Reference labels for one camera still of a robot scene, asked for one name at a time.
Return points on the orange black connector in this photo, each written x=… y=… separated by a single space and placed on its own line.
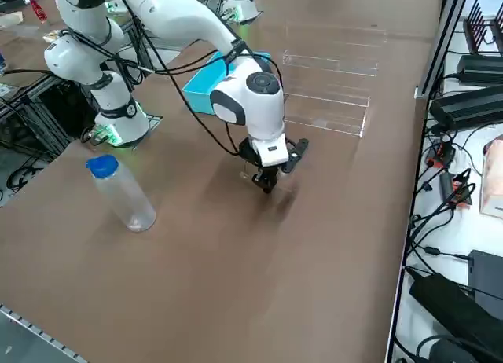
x=442 y=152
x=461 y=190

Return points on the red white packet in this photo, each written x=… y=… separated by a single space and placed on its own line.
x=38 y=9

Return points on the black box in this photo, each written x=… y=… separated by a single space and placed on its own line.
x=487 y=276

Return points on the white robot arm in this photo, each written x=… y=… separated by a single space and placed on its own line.
x=243 y=5
x=177 y=17

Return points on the aluminium rail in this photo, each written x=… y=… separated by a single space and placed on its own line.
x=35 y=331

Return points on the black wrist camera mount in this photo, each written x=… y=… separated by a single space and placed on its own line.
x=294 y=155

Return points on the aluminium profile post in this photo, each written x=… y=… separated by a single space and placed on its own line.
x=444 y=41

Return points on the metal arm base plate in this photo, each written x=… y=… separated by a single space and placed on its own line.
x=153 y=121

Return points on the ribbed black power adapter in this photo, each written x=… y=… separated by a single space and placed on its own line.
x=463 y=107

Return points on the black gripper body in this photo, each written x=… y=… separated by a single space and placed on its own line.
x=247 y=152

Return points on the blue plastic bin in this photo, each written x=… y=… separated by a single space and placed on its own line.
x=200 y=92

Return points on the clear bottle with blue cap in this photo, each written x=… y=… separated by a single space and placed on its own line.
x=125 y=198

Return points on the clear acrylic rack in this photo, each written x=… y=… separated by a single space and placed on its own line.
x=326 y=100

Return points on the tan cardboard box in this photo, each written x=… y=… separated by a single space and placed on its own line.
x=493 y=174

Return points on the dark peg rack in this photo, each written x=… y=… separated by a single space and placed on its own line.
x=491 y=25

